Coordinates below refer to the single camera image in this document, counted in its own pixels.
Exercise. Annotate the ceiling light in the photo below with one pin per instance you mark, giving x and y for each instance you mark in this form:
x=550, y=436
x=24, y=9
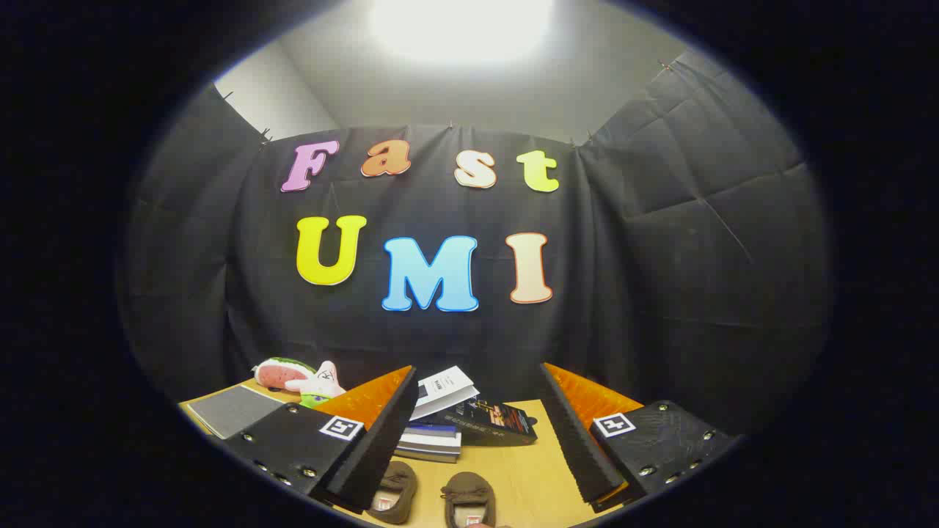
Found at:
x=462, y=26

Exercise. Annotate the watermelon slice plush toy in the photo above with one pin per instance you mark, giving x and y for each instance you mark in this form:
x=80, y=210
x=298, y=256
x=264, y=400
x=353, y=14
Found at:
x=279, y=372

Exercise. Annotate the dark grey book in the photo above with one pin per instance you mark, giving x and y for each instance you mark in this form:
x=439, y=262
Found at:
x=433, y=457

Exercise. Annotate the blue cover book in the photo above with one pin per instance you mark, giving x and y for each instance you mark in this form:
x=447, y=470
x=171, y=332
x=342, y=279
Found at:
x=433, y=430

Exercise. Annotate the brown fuzzy shoe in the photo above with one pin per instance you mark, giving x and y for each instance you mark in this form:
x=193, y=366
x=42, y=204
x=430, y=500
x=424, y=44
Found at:
x=396, y=488
x=469, y=495

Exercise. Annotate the white cover book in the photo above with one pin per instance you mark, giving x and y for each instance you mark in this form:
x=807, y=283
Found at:
x=447, y=389

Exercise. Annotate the grey fabric storage box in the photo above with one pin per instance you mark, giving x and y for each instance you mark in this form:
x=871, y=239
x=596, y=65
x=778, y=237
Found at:
x=235, y=411

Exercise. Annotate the pink starfish plush toy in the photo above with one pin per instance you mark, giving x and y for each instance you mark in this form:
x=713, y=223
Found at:
x=319, y=381

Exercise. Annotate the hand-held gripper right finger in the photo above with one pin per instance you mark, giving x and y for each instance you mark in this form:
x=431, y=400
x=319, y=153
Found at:
x=579, y=447

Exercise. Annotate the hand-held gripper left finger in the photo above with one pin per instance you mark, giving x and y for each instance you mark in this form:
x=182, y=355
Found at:
x=381, y=447

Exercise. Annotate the black cover book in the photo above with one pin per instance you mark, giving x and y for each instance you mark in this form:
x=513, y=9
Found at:
x=499, y=425

